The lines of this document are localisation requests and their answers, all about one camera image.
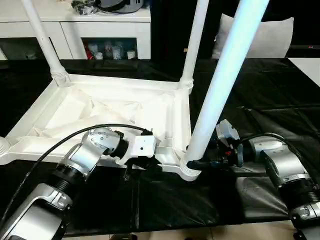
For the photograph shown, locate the white plastic table top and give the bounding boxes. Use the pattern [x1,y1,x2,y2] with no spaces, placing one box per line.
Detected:
[0,74,204,183]

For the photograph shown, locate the black quilted mat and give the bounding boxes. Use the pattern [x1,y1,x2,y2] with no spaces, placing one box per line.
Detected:
[0,57,320,236]

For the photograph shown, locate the white flat panel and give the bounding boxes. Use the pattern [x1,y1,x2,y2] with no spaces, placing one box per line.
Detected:
[286,56,320,89]

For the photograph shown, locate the grey cushion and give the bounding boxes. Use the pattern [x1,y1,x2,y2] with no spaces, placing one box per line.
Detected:
[211,12,295,60]

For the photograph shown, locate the black cabinet with gold label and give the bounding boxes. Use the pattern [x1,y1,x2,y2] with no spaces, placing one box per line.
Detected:
[149,0,224,61]

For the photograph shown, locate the white sideboard with glass doors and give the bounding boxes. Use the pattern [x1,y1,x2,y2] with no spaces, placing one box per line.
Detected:
[0,0,153,61]

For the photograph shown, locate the grey helmet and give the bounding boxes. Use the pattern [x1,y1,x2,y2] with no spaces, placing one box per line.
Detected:
[95,0,146,14]

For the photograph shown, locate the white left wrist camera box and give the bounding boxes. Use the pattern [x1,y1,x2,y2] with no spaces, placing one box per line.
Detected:
[115,134,158,168]

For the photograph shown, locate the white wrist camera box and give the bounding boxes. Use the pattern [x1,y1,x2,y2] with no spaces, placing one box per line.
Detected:
[215,118,245,168]
[115,134,158,168]

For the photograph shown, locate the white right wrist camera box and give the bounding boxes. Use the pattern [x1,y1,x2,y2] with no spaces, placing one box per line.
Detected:
[215,118,245,168]

